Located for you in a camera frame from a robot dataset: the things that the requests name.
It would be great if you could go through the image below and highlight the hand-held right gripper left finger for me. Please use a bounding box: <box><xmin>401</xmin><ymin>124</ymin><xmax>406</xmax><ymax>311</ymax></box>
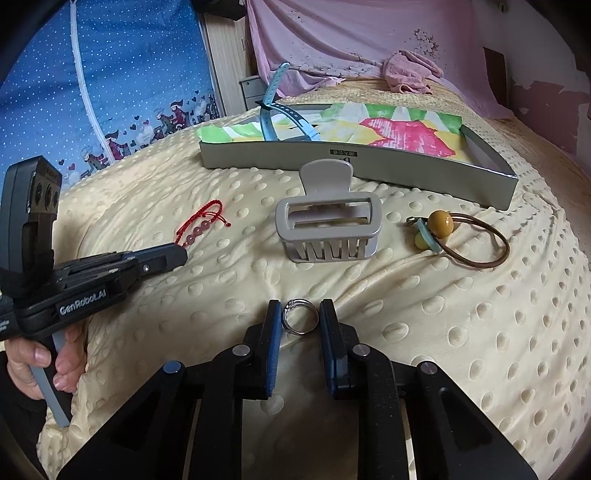
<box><xmin>55</xmin><ymin>298</ymin><xmax>283</xmax><ymax>480</ymax></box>

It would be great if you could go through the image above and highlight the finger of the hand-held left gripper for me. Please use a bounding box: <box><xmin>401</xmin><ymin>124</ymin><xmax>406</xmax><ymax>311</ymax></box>
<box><xmin>120</xmin><ymin>244</ymin><xmax>189</xmax><ymax>289</ymax></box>

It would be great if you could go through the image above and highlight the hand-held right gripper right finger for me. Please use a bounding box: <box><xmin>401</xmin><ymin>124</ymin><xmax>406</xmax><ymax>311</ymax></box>
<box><xmin>319</xmin><ymin>298</ymin><xmax>539</xmax><ymax>480</ymax></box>

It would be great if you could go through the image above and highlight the silver ring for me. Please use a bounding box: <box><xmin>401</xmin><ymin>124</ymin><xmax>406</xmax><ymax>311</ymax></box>
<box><xmin>281</xmin><ymin>298</ymin><xmax>321</xmax><ymax>334</ymax></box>

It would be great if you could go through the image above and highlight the red string bead bracelet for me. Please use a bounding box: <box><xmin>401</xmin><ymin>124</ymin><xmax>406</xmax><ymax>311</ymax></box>
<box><xmin>174</xmin><ymin>199</ymin><xmax>232</xmax><ymax>248</ymax></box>

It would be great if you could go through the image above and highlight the grey shallow box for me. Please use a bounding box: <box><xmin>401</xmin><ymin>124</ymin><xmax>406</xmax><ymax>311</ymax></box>
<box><xmin>199</xmin><ymin>103</ymin><xmax>519</xmax><ymax>211</ymax></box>

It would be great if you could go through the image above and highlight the blue wrist watch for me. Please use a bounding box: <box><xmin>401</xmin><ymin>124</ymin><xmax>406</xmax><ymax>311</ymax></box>
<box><xmin>259</xmin><ymin>62</ymin><xmax>322</xmax><ymax>143</ymax></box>

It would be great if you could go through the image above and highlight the person's left forearm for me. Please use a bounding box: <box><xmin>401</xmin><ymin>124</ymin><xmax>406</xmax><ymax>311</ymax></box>
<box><xmin>0</xmin><ymin>351</ymin><xmax>52</xmax><ymax>480</ymax></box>

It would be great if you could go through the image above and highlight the person's left hand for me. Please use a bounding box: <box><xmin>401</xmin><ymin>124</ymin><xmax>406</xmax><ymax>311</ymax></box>
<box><xmin>4</xmin><ymin>318</ymin><xmax>89</xmax><ymax>403</ymax></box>

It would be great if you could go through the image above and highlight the yellow dotted blanket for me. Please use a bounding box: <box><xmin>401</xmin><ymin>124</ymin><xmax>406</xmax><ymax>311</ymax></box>
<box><xmin>37</xmin><ymin>76</ymin><xmax>591</xmax><ymax>480</ymax></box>

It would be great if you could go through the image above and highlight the grey claw hair clip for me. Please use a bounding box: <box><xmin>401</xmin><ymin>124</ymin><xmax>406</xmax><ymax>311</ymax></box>
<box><xmin>275</xmin><ymin>159</ymin><xmax>382</xmax><ymax>265</ymax></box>

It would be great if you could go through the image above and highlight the blue dotted printed cloth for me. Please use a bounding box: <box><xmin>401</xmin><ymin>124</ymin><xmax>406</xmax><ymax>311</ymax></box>
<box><xmin>0</xmin><ymin>0</ymin><xmax>228</xmax><ymax>191</ymax></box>

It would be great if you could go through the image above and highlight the grey drawer unit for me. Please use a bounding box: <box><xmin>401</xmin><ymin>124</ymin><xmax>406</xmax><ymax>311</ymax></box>
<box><xmin>239</xmin><ymin>73</ymin><xmax>271</xmax><ymax>112</ymax></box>

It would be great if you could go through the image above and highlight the light wooden panel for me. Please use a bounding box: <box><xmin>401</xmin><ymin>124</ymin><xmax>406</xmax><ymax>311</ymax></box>
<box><xmin>200</xmin><ymin>13</ymin><xmax>260</xmax><ymax>117</ymax></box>

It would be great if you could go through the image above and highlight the colourful paper sheet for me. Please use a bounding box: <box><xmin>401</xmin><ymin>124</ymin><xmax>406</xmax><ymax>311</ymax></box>
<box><xmin>196</xmin><ymin>103</ymin><xmax>464</xmax><ymax>162</ymax></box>

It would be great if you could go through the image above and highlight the pink towel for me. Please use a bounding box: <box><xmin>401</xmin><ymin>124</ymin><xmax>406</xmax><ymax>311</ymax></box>
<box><xmin>380</xmin><ymin>49</ymin><xmax>445</xmax><ymax>96</ymax></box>

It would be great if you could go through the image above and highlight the pink hanging sheet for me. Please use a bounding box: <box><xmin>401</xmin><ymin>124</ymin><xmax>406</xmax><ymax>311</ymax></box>
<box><xmin>246</xmin><ymin>0</ymin><xmax>514</xmax><ymax>121</ymax></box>

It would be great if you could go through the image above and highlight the brown hair tie with beads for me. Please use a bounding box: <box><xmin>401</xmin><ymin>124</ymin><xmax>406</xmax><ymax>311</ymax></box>
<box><xmin>406</xmin><ymin>209</ymin><xmax>511</xmax><ymax>268</ymax></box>

